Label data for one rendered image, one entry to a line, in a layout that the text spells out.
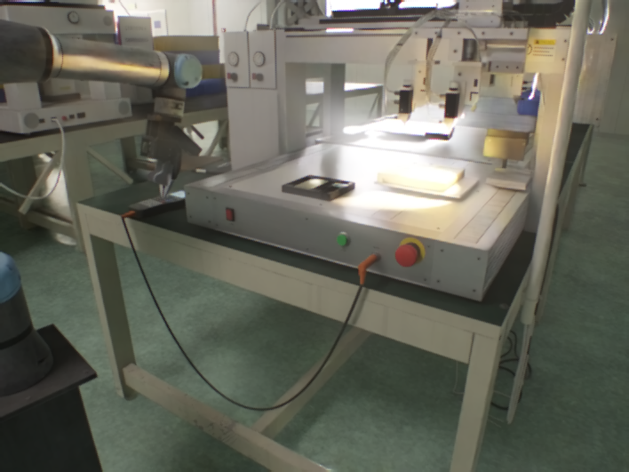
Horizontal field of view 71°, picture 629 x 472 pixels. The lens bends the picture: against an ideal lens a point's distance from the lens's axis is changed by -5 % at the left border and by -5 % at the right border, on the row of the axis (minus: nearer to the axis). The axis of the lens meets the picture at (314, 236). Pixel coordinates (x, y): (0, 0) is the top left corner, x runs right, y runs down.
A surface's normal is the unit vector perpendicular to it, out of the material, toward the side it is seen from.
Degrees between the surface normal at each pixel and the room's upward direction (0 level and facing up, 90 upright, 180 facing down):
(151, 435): 0
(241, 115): 90
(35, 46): 79
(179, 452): 0
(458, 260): 90
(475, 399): 90
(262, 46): 90
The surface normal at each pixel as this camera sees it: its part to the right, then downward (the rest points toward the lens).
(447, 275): -0.54, 0.32
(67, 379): 0.00, -0.93
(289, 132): 0.84, 0.21
